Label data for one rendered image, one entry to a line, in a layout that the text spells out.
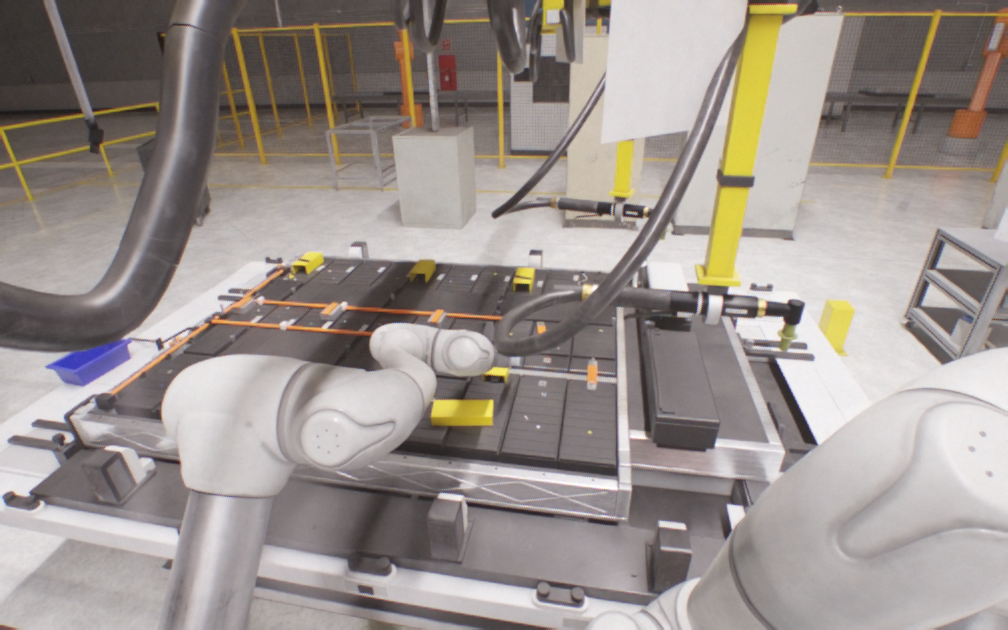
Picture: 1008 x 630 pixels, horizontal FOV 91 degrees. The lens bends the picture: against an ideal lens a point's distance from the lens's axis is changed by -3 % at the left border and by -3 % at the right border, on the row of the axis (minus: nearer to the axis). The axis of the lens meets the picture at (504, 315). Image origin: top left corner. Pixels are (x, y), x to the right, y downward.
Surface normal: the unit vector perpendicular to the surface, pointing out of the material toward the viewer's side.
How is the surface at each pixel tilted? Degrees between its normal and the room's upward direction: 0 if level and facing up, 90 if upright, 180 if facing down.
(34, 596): 0
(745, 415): 0
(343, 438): 67
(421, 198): 90
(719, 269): 90
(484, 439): 0
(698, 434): 90
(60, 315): 57
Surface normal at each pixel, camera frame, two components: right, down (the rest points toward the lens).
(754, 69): -0.22, 0.47
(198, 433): -0.28, -0.18
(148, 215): -0.01, -0.12
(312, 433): 0.04, 0.12
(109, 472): 0.98, 0.07
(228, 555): 0.61, -0.14
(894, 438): -0.80, -0.59
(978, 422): -0.01, -0.57
